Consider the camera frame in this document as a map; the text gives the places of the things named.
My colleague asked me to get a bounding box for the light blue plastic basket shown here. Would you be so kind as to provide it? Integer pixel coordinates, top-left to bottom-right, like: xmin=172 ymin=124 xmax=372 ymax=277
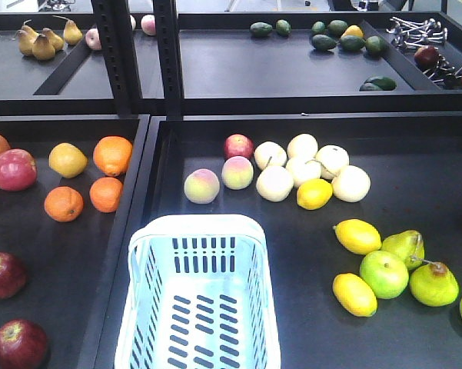
xmin=114 ymin=214 xmax=281 ymax=368

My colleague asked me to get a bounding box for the pink green peach right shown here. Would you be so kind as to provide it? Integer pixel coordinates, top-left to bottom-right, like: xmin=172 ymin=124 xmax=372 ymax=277
xmin=221 ymin=156 xmax=254 ymax=190

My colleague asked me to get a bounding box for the pink green peach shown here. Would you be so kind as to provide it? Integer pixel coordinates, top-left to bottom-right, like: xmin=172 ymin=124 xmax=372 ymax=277
xmin=184 ymin=168 xmax=220 ymax=204
xmin=221 ymin=156 xmax=254 ymax=190

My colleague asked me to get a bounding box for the pink green peach left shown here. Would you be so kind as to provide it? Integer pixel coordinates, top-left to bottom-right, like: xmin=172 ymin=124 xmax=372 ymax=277
xmin=184 ymin=168 xmax=220 ymax=204

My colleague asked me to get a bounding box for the red apple behind peaches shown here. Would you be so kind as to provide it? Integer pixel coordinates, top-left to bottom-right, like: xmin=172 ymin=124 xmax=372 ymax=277
xmin=224 ymin=134 xmax=254 ymax=160

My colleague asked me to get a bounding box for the yellow lemon centre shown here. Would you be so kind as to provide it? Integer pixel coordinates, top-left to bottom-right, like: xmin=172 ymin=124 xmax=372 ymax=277
xmin=296 ymin=178 xmax=333 ymax=210

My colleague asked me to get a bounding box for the yellow lemon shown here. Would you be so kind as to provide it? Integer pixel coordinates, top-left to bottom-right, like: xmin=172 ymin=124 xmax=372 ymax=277
xmin=296 ymin=178 xmax=333 ymax=210
xmin=333 ymin=218 xmax=381 ymax=255
xmin=332 ymin=273 xmax=377 ymax=317

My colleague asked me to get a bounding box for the large orange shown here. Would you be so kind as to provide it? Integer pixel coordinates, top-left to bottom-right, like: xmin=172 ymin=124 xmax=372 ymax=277
xmin=93 ymin=136 xmax=133 ymax=177

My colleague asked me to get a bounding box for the small orange right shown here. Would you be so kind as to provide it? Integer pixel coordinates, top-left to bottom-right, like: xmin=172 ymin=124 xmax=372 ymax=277
xmin=89 ymin=177 xmax=123 ymax=213

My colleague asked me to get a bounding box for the small orange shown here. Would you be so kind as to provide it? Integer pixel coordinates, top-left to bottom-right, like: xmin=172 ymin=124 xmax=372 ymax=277
xmin=89 ymin=177 xmax=123 ymax=213
xmin=44 ymin=186 xmax=84 ymax=223

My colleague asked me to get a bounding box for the yellow lemon upper right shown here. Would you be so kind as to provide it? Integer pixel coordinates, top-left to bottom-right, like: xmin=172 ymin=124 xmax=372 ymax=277
xmin=333 ymin=218 xmax=381 ymax=255

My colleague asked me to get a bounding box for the yellow round fruit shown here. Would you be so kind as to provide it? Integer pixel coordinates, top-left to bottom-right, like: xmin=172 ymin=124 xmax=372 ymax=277
xmin=48 ymin=142 xmax=88 ymax=178

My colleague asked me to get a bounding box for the yellow lemon lower right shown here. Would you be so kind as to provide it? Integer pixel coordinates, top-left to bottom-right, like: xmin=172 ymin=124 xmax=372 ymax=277
xmin=332 ymin=273 xmax=377 ymax=317

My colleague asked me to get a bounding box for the small orange left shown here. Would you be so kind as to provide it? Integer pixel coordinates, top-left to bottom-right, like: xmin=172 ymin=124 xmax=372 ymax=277
xmin=44 ymin=186 xmax=84 ymax=223

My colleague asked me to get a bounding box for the green apple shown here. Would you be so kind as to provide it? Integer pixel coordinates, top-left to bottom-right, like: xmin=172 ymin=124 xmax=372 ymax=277
xmin=359 ymin=251 xmax=409 ymax=300

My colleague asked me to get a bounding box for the green yellow pear behind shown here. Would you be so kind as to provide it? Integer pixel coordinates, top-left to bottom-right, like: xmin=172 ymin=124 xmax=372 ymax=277
xmin=381 ymin=230 xmax=425 ymax=271

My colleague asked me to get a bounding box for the red apple left tray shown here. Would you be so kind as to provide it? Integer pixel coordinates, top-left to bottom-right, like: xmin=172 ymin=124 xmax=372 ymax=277
xmin=0 ymin=148 xmax=37 ymax=191

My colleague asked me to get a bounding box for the green pear right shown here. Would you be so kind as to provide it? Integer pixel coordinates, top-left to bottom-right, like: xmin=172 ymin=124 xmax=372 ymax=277
xmin=409 ymin=261 xmax=460 ymax=307

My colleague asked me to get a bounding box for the dark red apple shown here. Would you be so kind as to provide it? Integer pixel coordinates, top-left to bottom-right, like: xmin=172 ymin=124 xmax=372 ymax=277
xmin=0 ymin=252 xmax=28 ymax=299
xmin=0 ymin=319 xmax=49 ymax=368

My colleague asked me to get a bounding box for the dark red apple front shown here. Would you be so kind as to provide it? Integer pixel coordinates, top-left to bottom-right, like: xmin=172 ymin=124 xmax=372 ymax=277
xmin=0 ymin=319 xmax=49 ymax=368

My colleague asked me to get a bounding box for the black upright post right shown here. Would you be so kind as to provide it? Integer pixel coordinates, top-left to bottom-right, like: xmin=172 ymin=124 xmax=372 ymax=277
xmin=153 ymin=0 xmax=184 ymax=119

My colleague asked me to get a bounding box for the black upright post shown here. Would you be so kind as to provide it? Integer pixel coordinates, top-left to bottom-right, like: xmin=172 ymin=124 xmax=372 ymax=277
xmin=153 ymin=0 xmax=184 ymax=119
xmin=91 ymin=0 xmax=141 ymax=115

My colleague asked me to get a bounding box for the black upright post left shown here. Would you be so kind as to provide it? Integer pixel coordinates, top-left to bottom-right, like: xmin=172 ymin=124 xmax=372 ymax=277
xmin=91 ymin=0 xmax=141 ymax=115

